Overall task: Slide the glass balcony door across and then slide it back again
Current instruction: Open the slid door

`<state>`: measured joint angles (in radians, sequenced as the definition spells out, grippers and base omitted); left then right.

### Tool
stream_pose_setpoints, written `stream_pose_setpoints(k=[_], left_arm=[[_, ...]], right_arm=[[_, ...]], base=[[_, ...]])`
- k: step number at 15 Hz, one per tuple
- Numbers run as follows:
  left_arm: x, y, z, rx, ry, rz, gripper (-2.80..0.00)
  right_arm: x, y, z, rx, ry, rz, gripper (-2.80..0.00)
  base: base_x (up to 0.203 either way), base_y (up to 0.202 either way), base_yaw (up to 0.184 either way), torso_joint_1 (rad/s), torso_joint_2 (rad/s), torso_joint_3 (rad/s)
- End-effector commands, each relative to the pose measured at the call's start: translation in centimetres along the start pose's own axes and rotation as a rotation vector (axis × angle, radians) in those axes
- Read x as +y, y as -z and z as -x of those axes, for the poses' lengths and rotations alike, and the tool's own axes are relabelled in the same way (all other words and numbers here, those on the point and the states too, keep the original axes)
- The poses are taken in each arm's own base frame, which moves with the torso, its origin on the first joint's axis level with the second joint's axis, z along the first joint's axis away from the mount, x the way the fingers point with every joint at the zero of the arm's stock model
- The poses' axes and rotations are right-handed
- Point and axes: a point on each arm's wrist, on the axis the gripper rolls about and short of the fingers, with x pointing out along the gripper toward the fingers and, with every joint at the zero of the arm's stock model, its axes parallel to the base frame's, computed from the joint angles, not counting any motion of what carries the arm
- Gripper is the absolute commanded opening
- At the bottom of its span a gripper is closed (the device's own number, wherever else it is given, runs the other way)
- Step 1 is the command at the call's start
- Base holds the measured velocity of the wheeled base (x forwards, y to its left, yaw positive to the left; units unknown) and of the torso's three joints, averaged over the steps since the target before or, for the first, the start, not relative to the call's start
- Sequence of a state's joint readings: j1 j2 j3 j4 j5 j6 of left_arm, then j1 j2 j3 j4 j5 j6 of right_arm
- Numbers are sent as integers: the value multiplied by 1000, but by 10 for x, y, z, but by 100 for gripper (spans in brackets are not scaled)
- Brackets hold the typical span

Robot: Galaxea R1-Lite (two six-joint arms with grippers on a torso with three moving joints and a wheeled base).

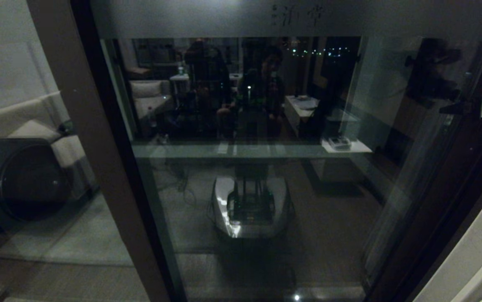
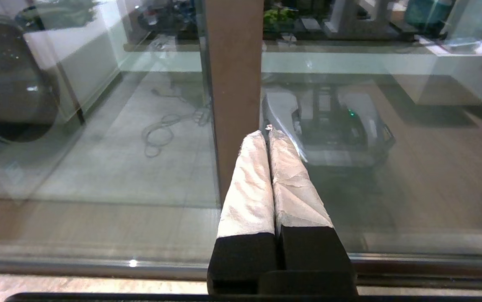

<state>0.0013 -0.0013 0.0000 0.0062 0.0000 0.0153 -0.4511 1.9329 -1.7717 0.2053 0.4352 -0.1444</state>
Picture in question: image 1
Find sliding glass door brown frame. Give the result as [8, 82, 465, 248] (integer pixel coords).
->
[73, 0, 482, 302]

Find long brown stone sill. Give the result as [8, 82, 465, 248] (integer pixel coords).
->
[134, 139, 350, 147]

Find grey rug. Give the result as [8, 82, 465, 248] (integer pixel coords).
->
[0, 191, 135, 267]

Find fixed glass panel brown frame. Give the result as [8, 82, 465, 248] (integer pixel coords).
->
[0, 0, 170, 302]

